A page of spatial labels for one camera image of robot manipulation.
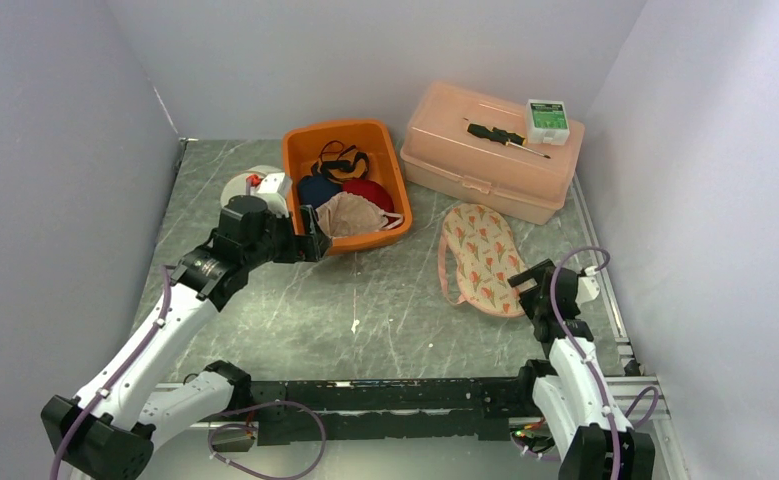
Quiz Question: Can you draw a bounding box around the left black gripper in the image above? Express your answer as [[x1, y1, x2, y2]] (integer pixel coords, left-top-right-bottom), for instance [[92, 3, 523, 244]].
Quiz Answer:
[[243, 204, 331, 270]]

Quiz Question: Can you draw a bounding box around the floral mesh laundry bag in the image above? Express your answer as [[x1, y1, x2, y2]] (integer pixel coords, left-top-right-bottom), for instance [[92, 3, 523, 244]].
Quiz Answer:
[[437, 203, 526, 318]]

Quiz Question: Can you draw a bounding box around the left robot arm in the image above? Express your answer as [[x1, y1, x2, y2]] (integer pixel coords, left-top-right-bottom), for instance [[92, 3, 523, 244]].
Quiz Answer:
[[41, 195, 331, 479]]

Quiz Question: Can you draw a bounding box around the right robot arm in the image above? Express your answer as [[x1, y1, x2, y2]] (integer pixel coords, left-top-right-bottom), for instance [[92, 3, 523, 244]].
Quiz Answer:
[[509, 260, 656, 479]]

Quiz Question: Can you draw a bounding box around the navy blue bra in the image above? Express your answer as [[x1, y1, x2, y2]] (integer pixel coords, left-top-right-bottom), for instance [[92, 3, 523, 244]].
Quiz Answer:
[[297, 175, 342, 210]]

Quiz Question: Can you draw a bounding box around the red bra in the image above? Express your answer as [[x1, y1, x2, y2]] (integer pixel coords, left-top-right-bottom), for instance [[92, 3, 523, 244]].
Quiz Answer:
[[341, 179, 395, 213]]

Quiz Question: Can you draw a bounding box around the black orange bra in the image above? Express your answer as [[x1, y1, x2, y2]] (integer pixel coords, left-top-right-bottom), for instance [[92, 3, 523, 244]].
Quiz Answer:
[[310, 140, 370, 185]]

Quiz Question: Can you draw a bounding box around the orange plastic bin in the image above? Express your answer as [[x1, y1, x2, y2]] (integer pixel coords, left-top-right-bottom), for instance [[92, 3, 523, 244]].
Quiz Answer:
[[281, 118, 413, 256]]

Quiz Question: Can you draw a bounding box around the black yellow screwdriver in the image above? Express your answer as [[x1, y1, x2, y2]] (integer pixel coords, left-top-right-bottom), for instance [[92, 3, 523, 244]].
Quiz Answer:
[[464, 117, 551, 159]]

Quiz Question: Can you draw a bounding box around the pink plastic storage box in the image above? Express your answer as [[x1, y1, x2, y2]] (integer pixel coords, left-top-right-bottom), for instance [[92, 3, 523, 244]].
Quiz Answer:
[[400, 82, 585, 224]]

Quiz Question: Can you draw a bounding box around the white green small box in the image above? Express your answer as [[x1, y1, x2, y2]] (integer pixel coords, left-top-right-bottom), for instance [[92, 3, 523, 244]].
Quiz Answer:
[[525, 99, 570, 146]]

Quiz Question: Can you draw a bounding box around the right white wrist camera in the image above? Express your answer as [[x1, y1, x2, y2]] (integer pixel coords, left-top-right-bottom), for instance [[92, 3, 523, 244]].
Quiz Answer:
[[575, 265, 601, 306]]

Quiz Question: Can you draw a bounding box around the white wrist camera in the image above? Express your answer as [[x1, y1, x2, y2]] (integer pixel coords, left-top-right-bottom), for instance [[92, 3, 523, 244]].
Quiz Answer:
[[246, 172, 292, 218], [575, 265, 601, 306]]

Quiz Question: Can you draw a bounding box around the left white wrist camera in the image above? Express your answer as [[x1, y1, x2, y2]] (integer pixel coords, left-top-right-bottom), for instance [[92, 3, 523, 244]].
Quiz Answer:
[[246, 172, 292, 218]]

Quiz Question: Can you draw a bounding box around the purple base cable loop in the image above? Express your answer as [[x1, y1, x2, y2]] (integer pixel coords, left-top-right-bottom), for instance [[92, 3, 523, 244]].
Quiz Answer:
[[207, 400, 328, 480]]

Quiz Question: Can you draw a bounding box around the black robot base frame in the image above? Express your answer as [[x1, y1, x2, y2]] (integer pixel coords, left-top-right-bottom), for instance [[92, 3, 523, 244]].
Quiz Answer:
[[204, 375, 542, 446]]

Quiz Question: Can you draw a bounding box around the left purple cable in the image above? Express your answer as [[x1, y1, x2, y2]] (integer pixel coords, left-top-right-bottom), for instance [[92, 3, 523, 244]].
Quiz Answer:
[[48, 264, 178, 480]]

